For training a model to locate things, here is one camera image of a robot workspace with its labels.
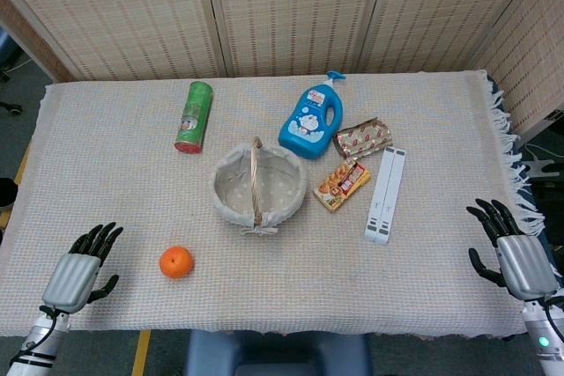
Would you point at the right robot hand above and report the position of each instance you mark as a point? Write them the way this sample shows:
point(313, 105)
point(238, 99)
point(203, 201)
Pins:
point(520, 263)

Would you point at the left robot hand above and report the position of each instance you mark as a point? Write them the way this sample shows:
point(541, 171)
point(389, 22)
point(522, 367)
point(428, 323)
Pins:
point(72, 277)

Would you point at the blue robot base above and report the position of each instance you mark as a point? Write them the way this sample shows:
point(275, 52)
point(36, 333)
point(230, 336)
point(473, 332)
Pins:
point(277, 354)

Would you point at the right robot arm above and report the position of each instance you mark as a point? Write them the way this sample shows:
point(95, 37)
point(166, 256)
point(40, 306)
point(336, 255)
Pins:
point(543, 336)

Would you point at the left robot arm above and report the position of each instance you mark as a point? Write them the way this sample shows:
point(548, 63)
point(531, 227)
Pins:
point(36, 341)

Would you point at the fabric-lined wicker basket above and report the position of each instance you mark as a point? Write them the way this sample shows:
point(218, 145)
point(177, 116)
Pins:
point(257, 189)

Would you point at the orange fruit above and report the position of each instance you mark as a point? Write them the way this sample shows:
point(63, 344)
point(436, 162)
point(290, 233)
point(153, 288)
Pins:
point(176, 262)

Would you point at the white rectangular box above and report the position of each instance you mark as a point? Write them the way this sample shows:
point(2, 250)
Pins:
point(384, 195)

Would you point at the orange snack box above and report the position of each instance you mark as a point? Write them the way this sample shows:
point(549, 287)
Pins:
point(342, 184)

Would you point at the gold red snack wrapper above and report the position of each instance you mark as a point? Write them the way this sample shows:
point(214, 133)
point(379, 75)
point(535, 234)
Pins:
point(363, 138)

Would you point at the green chip canister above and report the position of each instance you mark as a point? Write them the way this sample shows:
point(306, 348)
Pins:
point(195, 117)

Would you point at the beige woven tablecloth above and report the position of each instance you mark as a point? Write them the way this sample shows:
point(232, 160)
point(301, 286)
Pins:
point(282, 288)

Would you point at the blue detergent bottle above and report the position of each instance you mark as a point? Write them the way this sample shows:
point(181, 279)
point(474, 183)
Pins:
point(310, 120)

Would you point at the woven folding screen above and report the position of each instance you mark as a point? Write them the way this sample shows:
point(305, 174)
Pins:
point(282, 10)

